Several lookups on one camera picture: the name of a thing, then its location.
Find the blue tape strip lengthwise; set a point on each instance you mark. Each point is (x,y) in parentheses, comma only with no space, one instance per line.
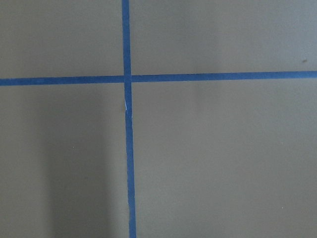
(128,117)

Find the blue tape strip crosswise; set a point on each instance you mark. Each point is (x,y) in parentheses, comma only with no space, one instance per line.
(157,78)

